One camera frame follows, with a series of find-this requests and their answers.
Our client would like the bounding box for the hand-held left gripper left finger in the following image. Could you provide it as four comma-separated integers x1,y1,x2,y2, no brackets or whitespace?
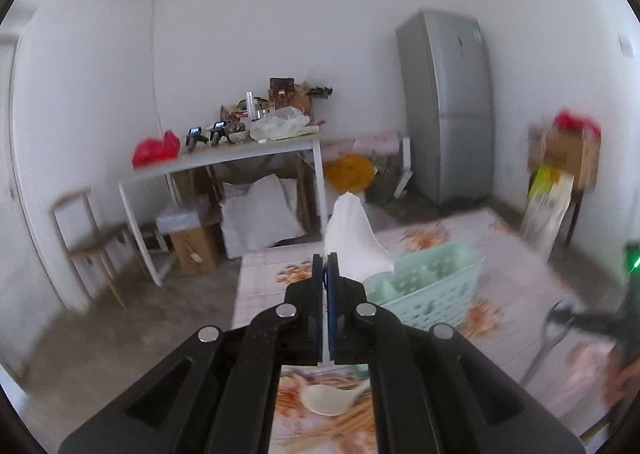
59,254,329,454

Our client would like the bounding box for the white frame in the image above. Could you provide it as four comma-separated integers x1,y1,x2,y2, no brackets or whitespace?
394,136,413,199

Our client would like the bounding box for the large cardboard box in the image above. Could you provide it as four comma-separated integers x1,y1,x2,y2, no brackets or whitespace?
530,126,601,189

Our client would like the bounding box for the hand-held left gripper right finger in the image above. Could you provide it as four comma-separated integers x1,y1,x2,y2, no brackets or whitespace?
330,254,586,454

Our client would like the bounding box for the white ceramic spoon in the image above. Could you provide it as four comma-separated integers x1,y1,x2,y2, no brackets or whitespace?
324,193,396,282

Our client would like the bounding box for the white table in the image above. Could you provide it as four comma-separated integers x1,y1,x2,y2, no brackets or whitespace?
117,126,328,287

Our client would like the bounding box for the dark brown box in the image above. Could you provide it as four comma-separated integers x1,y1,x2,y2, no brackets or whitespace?
270,78,296,102

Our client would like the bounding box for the cream spoon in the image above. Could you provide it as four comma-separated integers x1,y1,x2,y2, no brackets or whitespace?
302,376,372,417

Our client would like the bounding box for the person's right hand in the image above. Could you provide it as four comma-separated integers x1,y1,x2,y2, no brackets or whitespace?
605,354,640,407

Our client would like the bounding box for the red plastic bag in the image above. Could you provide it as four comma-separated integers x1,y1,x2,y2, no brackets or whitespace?
132,130,181,169

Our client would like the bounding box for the floral tablecloth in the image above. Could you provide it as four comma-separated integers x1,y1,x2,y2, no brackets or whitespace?
232,206,631,454

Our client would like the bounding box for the yellow bag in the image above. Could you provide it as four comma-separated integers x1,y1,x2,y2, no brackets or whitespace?
325,154,376,195

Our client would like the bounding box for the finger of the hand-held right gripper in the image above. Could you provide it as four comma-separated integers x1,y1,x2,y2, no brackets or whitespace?
547,301,623,337

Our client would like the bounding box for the small wooden stool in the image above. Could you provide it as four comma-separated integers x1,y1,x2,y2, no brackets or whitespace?
135,224,168,257

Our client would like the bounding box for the pink rolled mat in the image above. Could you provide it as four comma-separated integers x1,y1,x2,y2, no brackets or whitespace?
320,131,403,159

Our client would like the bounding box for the wooden chair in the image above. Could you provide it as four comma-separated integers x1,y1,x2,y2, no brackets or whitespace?
52,189,138,309

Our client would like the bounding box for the red bag in box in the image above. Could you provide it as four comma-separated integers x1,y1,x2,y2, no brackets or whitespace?
554,108,601,137

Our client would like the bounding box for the white wrapped box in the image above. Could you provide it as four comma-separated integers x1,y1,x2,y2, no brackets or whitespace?
156,201,211,237

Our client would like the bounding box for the green plastic basket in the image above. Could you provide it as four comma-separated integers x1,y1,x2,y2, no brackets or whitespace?
362,242,486,332

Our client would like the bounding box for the white and yellow sack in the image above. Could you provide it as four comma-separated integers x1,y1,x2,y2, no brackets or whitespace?
520,166,576,257

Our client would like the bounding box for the grey refrigerator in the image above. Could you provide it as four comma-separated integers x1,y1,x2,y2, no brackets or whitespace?
395,10,496,207

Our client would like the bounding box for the olive green bag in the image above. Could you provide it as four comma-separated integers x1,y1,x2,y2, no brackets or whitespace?
367,169,401,205

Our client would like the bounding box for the translucent plastic bag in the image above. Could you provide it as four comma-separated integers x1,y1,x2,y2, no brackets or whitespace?
249,106,311,142

